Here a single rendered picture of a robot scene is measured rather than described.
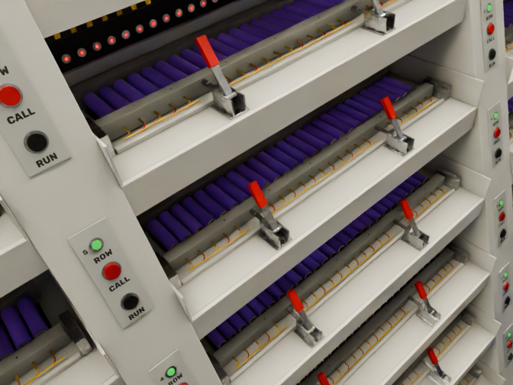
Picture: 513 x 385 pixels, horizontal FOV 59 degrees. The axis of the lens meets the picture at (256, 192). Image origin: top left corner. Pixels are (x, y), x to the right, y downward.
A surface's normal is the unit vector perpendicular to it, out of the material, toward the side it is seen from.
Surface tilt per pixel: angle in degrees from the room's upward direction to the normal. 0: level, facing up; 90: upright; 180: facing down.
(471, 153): 90
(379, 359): 18
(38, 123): 90
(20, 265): 108
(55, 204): 90
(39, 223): 90
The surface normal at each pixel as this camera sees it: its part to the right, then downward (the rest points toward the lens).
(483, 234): -0.76, 0.50
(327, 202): -0.11, -0.73
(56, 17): 0.64, 0.48
